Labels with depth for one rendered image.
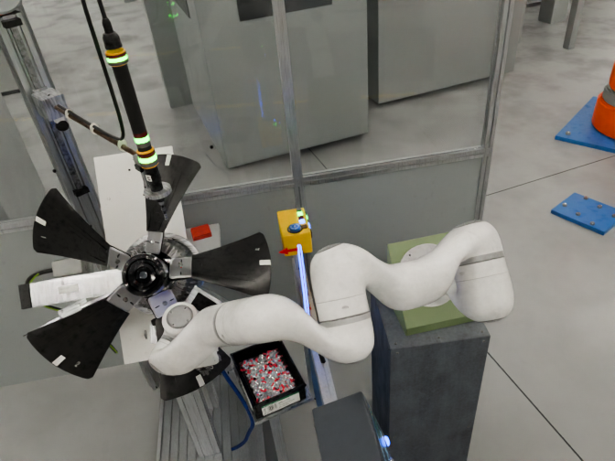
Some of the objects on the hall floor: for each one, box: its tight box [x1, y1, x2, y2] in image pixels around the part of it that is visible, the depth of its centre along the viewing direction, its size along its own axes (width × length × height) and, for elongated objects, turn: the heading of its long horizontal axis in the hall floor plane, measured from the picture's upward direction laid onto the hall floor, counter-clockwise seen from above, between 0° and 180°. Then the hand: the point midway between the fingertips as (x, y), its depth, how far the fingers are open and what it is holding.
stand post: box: [177, 388, 221, 457], centre depth 200 cm, size 4×9×91 cm, turn 106°
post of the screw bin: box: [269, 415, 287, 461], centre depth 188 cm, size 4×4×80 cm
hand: (204, 368), depth 145 cm, fingers closed
